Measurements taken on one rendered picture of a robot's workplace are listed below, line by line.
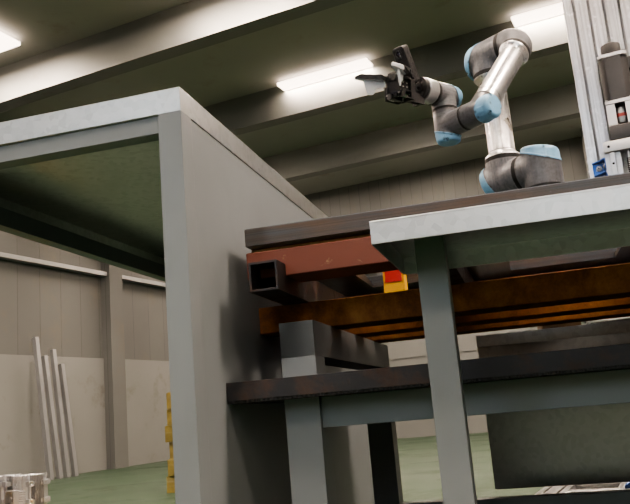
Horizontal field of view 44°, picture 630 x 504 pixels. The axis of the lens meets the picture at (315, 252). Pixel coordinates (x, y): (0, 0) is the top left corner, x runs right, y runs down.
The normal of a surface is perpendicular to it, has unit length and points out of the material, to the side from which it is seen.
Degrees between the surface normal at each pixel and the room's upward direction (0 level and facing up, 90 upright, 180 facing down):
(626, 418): 90
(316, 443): 90
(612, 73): 90
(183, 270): 90
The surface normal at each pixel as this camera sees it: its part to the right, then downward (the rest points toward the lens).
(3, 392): 0.90, -0.16
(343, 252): -0.26, -0.18
